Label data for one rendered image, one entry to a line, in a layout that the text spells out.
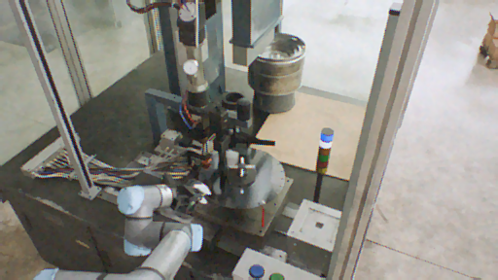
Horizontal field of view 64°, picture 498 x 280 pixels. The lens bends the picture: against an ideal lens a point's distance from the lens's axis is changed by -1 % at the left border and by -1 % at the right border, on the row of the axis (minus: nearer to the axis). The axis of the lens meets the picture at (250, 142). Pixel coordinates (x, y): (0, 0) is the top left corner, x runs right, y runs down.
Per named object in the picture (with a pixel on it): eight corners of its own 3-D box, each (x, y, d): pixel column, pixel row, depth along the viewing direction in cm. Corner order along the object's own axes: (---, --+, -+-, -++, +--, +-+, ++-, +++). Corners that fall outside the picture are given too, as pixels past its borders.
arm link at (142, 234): (158, 259, 109) (160, 219, 110) (118, 256, 110) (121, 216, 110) (165, 251, 117) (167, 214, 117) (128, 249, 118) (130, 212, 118)
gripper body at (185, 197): (197, 212, 130) (170, 216, 120) (181, 197, 135) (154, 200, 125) (206, 192, 128) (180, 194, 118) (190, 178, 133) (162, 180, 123)
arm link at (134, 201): (114, 215, 112) (115, 185, 112) (144, 211, 121) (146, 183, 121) (131, 219, 107) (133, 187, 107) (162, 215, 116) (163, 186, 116)
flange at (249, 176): (231, 188, 148) (231, 184, 146) (224, 168, 156) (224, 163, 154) (260, 182, 150) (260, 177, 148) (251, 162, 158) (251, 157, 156)
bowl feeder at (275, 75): (308, 95, 230) (315, 38, 207) (289, 125, 209) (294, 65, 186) (260, 84, 240) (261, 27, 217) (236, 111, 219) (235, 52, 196)
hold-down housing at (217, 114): (231, 149, 145) (229, 104, 132) (222, 157, 142) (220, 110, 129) (219, 143, 148) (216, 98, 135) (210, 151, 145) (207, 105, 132)
